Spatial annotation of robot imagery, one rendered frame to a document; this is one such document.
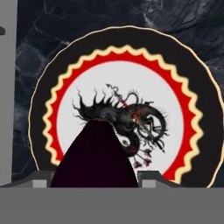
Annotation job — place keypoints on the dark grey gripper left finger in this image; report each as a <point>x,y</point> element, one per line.
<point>39,180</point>

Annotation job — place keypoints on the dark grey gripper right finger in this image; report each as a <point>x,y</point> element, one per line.
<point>151,180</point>

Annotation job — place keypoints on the dark purple eggplant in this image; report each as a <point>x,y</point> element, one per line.
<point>93,157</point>

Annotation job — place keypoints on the black red dragon plate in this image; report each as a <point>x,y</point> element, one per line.
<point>122,75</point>

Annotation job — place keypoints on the grey cupboard side panel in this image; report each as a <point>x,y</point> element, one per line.
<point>7,87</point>

